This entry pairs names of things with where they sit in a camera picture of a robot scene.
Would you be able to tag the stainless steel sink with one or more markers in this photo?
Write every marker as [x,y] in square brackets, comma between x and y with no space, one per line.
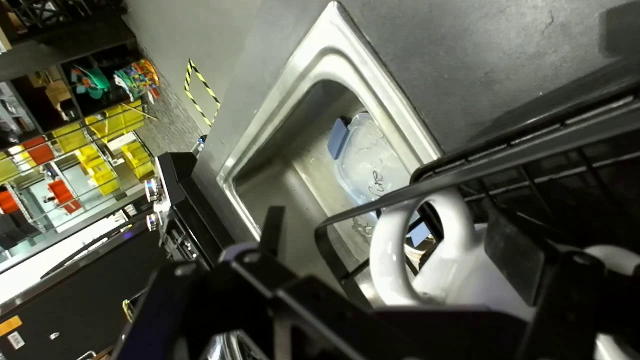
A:
[301,172]

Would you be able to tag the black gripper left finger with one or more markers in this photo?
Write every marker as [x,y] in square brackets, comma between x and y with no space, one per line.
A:
[166,312]

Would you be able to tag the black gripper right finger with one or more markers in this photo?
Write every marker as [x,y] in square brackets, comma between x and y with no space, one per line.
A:
[566,306]

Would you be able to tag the yellow black hazard tape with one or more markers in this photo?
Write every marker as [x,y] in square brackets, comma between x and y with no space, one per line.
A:
[202,78]

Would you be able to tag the storage shelf with bins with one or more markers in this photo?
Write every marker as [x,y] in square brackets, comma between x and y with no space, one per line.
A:
[66,132]

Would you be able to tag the white mug black print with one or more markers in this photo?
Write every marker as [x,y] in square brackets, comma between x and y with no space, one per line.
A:
[393,261]

